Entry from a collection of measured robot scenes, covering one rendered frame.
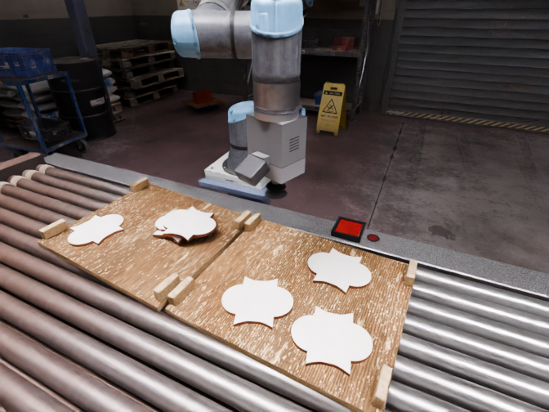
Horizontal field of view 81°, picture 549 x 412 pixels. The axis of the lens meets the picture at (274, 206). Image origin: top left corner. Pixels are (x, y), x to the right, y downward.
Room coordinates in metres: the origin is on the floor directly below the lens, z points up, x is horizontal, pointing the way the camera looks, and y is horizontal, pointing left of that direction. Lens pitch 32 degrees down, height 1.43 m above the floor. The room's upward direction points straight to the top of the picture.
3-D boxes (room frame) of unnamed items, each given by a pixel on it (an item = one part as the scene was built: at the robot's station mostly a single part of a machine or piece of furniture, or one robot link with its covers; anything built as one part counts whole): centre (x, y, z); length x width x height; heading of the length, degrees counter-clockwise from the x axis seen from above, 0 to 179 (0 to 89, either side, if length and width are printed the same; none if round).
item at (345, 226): (0.69, -0.20, 0.92); 0.06 x 0.06 x 0.01; 65
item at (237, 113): (1.12, 0.10, 1.07); 0.13 x 0.12 x 0.14; 87
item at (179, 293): (0.45, 0.18, 0.95); 0.06 x 0.02 x 0.03; 152
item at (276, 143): (0.52, 0.01, 1.23); 0.12 x 0.09 x 0.16; 136
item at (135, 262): (0.67, 0.32, 0.93); 0.41 x 0.35 x 0.02; 60
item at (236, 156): (1.12, 0.10, 0.96); 0.15 x 0.15 x 0.10
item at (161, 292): (0.46, 0.21, 0.95); 0.06 x 0.02 x 0.03; 150
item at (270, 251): (0.47, -0.05, 0.93); 0.41 x 0.35 x 0.02; 62
